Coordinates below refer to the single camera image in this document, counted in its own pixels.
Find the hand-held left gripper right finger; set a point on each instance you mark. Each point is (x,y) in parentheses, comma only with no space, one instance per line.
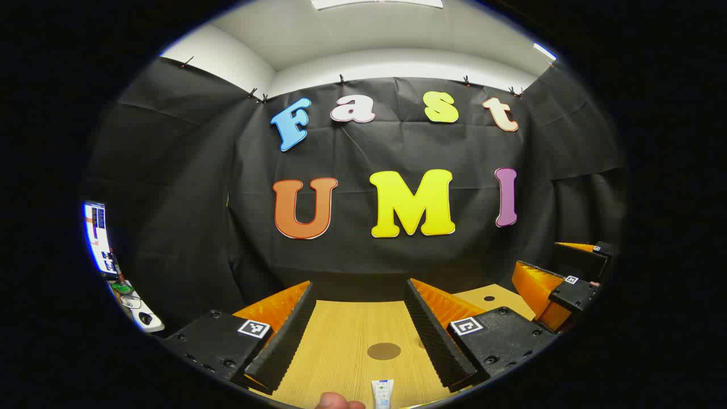
(437,341)

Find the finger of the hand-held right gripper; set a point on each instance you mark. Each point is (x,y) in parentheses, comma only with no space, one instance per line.
(585,261)
(537,287)

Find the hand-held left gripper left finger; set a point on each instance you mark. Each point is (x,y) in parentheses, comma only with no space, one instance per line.
(284,341)

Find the brown round coaster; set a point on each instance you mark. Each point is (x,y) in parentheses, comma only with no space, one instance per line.
(384,351)

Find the white toothpaste tube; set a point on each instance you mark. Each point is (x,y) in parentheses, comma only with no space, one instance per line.
(383,393)

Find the wooden desktop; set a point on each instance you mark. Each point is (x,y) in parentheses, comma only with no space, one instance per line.
(341,352)

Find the white side table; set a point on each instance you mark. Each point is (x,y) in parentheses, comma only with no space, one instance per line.
(152,326)

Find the black computer mouse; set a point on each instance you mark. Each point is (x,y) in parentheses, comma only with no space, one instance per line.
(146,318)

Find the black backdrop cloth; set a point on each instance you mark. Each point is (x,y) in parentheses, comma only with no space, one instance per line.
(199,227)

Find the green object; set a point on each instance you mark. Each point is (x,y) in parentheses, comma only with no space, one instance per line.
(122,287)

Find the ceiling light panel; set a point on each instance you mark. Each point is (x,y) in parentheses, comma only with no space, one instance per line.
(377,3)
(544,51)

